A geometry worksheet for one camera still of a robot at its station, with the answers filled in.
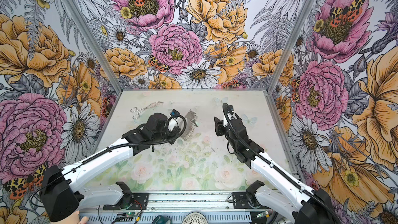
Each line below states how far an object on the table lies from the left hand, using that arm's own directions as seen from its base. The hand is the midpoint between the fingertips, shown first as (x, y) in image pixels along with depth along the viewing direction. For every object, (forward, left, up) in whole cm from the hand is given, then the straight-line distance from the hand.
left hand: (177, 133), depth 80 cm
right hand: (+4, -21, +5) cm, 22 cm away
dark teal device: (-34, +4, -8) cm, 36 cm away
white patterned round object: (-34, -9, -14) cm, 38 cm away
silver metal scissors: (+28, +33, -16) cm, 46 cm away
